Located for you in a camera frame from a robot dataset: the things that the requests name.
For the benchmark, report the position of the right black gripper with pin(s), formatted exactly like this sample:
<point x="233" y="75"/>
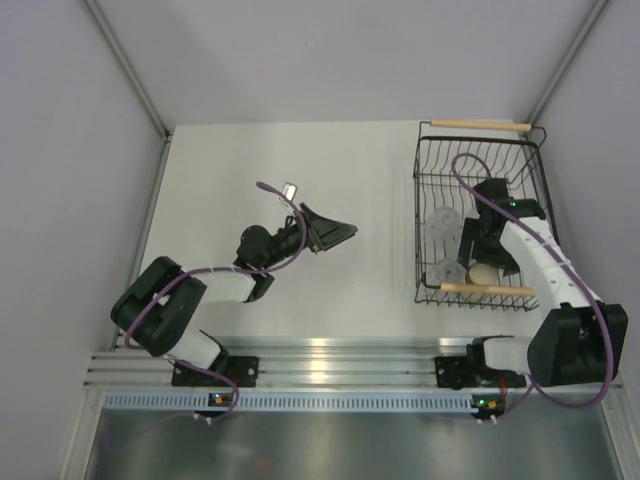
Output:
<point x="470" y="244"/>

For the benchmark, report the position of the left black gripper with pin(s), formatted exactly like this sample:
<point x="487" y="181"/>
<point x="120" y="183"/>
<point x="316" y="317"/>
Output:
<point x="321" y="233"/>

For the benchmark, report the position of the steel cup cork base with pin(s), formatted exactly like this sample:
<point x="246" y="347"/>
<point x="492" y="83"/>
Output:
<point x="482" y="274"/>

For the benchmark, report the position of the clear plastic cup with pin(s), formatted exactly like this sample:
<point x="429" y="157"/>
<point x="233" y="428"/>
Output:
<point x="446" y="271"/>
<point x="443" y="224"/>

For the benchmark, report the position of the black wire dish rack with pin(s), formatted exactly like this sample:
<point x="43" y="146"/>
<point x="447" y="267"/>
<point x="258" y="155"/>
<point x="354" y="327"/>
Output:
<point x="452" y="157"/>

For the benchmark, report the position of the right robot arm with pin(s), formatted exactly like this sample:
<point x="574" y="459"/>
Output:
<point x="577" y="338"/>

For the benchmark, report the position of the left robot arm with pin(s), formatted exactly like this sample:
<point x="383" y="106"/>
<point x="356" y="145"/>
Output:
<point x="157" y="308"/>

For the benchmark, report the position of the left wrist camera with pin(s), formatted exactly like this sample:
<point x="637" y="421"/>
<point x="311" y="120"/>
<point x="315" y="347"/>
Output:
<point x="289" y="191"/>

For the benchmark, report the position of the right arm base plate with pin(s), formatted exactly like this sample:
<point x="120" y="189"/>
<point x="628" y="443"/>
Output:
<point x="457" y="372"/>

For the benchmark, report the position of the aluminium mounting rail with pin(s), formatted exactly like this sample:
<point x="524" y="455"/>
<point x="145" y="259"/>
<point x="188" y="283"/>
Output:
<point x="290" y="363"/>

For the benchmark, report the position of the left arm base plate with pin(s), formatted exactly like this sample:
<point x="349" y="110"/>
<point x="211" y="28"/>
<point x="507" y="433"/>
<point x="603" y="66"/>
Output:
<point x="241" y="370"/>

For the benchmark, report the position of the slotted grey cable duct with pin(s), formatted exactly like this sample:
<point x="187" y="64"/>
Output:
<point x="254" y="401"/>

